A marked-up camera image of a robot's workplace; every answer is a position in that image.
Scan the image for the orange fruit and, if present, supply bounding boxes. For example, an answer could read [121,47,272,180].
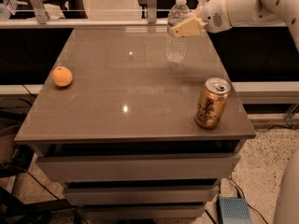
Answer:
[51,66,73,87]

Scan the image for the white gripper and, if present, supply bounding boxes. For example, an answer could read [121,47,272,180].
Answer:
[168,0,232,37]

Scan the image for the black floor cable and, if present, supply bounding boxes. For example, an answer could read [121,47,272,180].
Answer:
[227,175,269,224]

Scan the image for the clear plastic water bottle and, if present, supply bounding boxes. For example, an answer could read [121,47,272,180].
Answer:
[165,0,190,63]

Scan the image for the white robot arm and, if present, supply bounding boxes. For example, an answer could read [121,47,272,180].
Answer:
[168,0,299,224]

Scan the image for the gold soda can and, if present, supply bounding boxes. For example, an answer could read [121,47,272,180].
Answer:
[194,77,231,129]

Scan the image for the grey drawer cabinet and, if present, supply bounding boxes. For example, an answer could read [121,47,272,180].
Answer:
[16,27,255,220]

